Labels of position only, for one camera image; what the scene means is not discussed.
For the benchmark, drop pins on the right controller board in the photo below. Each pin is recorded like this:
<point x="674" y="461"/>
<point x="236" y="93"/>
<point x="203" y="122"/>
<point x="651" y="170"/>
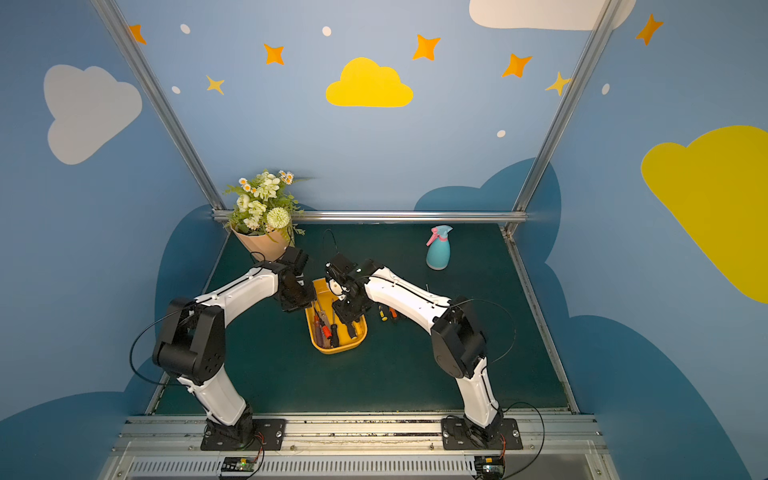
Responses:
<point x="489" y="467"/>

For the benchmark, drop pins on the left controller board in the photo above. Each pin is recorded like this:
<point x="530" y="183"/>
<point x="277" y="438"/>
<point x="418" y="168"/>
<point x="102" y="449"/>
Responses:
<point x="234" y="466"/>

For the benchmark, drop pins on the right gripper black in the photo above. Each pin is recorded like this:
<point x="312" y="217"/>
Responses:
<point x="350" y="307"/>

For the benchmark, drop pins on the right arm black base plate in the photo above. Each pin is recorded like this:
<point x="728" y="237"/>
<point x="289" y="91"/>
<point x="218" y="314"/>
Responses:
<point x="460" y="434"/>

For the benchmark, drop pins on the controller board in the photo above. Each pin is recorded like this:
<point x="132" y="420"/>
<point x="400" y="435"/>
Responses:
<point x="234" y="466"/>
<point x="489" y="467"/>

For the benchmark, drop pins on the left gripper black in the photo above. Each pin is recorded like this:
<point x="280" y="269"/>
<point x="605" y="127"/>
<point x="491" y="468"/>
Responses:
<point x="294" y="293"/>

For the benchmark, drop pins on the teal spray bottle pink trigger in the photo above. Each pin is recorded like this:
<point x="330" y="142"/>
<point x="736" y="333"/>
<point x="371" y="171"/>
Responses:
<point x="439" y="250"/>

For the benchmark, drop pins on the right aluminium frame post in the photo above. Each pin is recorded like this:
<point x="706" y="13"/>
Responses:
<point x="582" y="73"/>

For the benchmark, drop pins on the terracotta flower pot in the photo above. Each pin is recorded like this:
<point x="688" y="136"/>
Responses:
<point x="268" y="246"/>

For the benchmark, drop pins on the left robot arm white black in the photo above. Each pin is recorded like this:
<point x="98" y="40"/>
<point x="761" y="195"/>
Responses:
<point x="191" y="345"/>

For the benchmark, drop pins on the aluminium back frame bar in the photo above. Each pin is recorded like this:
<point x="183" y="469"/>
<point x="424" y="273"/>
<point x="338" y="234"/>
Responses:
<point x="395" y="217"/>

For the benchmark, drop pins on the left aluminium frame post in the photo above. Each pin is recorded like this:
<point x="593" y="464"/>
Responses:
<point x="116" y="25"/>

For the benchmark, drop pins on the artificial white green flowers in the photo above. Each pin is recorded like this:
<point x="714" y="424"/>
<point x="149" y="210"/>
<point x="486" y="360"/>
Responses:
<point x="264" y="207"/>

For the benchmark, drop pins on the black yellow handle screwdriver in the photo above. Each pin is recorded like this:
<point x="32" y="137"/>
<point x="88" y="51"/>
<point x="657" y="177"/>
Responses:
<point x="383" y="312"/>

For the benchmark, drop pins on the aluminium front rail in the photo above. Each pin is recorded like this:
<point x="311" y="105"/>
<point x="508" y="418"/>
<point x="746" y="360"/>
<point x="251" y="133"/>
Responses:
<point x="362" y="446"/>

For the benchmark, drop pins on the yellow plastic storage box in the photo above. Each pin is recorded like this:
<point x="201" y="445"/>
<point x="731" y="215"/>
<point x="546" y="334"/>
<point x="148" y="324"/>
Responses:
<point x="328" y="334"/>

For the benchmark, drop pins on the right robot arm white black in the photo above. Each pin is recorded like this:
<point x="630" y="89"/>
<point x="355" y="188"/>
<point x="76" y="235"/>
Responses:
<point x="458" y="338"/>

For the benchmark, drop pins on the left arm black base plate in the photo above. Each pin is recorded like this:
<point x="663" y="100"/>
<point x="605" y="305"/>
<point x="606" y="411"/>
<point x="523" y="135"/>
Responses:
<point x="250" y="434"/>

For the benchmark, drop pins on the aluminium frame post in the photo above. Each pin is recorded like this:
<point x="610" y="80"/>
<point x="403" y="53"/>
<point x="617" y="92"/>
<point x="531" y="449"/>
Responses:
<point x="582" y="73"/>
<point x="116" y="25"/>

